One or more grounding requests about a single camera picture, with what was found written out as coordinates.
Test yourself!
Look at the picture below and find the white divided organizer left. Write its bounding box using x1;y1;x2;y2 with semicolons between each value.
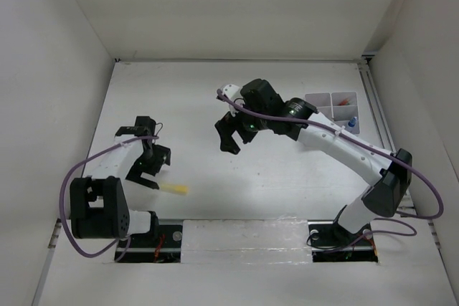
304;92;332;115

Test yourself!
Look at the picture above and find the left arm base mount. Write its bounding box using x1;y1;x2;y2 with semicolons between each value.
114;220;183;264

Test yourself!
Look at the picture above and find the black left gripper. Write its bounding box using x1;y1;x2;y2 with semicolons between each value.
126;145;170;188

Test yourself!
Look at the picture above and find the yellow highlighter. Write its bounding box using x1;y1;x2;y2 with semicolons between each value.
159;183;189;196

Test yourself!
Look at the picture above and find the aluminium rail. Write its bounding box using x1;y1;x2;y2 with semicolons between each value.
358;54;417;214

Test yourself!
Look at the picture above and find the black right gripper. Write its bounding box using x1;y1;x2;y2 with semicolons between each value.
215;97;270;155

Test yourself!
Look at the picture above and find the white divided organizer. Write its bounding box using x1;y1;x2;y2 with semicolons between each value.
304;92;332;115
331;92;360;135

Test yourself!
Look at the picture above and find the white divided organizer right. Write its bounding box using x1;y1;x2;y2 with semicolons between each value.
331;92;360;135

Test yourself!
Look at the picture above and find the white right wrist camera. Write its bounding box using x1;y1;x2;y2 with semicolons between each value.
217;84;241;102

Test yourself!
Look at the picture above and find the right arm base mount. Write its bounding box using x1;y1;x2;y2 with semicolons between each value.
306;220;378;263

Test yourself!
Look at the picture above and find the blue capped glue bottle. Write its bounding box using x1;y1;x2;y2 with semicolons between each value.
346;117;358;132

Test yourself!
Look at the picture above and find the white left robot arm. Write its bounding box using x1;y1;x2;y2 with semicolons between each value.
70;116;171;247

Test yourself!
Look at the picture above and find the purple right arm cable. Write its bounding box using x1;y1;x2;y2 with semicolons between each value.
216;89;445;249

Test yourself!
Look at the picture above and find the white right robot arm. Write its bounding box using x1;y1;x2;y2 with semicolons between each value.
215;79;412;247

